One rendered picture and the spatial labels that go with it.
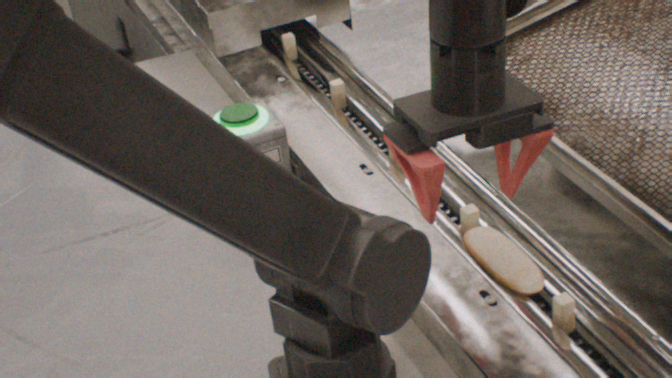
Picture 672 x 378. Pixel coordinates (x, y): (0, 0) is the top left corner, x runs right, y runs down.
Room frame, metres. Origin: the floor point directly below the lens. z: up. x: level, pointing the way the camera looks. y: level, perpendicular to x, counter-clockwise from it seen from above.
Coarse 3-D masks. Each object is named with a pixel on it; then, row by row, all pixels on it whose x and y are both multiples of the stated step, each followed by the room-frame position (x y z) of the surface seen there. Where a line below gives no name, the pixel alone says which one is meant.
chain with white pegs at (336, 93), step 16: (272, 32) 1.20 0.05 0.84; (288, 48) 1.12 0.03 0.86; (304, 64) 1.10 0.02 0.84; (320, 80) 1.06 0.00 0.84; (336, 80) 1.00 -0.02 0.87; (336, 96) 0.99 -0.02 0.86; (352, 112) 0.98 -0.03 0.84; (368, 128) 0.94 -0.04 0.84; (384, 144) 0.91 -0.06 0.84; (448, 208) 0.78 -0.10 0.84; (464, 208) 0.73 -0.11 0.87; (464, 224) 0.73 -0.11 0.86; (544, 304) 0.63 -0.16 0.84; (560, 304) 0.60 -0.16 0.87; (560, 320) 0.60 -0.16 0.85; (576, 336) 0.59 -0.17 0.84; (592, 352) 0.57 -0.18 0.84; (608, 368) 0.56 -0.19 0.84
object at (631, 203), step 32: (576, 0) 1.02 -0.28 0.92; (608, 0) 1.01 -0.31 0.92; (640, 0) 0.99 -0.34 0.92; (512, 32) 0.99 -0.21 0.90; (608, 32) 0.95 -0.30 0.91; (544, 64) 0.92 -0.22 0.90; (640, 64) 0.88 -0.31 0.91; (544, 96) 0.87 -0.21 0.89; (576, 96) 0.85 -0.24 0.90; (608, 96) 0.84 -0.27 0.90; (640, 96) 0.83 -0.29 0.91; (608, 128) 0.79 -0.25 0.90; (576, 160) 0.74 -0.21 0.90; (608, 192) 0.70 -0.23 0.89; (640, 192) 0.70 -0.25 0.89
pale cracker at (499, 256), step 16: (464, 240) 0.71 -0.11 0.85; (480, 240) 0.70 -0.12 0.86; (496, 240) 0.70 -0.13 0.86; (480, 256) 0.68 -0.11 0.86; (496, 256) 0.68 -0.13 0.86; (512, 256) 0.67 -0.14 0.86; (496, 272) 0.66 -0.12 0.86; (512, 272) 0.65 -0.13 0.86; (528, 272) 0.65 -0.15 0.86; (512, 288) 0.64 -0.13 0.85; (528, 288) 0.64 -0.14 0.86
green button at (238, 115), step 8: (232, 104) 0.91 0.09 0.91; (240, 104) 0.91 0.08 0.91; (248, 104) 0.91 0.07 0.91; (224, 112) 0.90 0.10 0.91; (232, 112) 0.89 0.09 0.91; (240, 112) 0.89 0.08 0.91; (248, 112) 0.89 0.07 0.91; (256, 112) 0.89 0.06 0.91; (224, 120) 0.88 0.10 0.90; (232, 120) 0.88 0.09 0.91; (240, 120) 0.88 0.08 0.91; (248, 120) 0.88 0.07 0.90; (256, 120) 0.88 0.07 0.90
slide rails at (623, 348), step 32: (288, 32) 1.18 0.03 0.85; (288, 64) 1.09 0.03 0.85; (320, 64) 1.08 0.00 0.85; (320, 96) 1.01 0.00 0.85; (352, 96) 1.00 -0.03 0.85; (352, 128) 0.93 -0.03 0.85; (384, 160) 0.86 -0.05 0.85; (448, 192) 0.79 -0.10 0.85; (448, 224) 0.74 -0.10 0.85; (480, 224) 0.74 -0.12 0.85; (544, 288) 0.64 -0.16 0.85; (576, 288) 0.63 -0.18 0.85; (544, 320) 0.60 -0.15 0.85; (576, 320) 0.60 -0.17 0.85; (608, 320) 0.59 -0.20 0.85; (576, 352) 0.56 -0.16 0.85; (640, 352) 0.56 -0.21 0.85
